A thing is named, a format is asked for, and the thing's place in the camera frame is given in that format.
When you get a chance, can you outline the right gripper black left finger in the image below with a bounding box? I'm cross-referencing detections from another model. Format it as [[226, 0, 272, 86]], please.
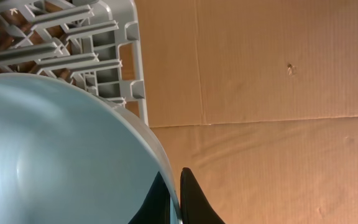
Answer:
[[129, 172, 170, 224]]

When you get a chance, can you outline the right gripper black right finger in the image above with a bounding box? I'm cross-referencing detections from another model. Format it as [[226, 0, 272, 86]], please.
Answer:
[[180, 167, 224, 224]]

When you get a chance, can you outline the light blue rice bowl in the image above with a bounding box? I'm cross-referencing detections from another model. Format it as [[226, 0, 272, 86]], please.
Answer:
[[0, 73, 182, 224]]

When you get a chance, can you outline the grey dishwasher rack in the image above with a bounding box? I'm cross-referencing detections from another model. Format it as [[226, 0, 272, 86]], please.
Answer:
[[0, 0, 148, 121]]

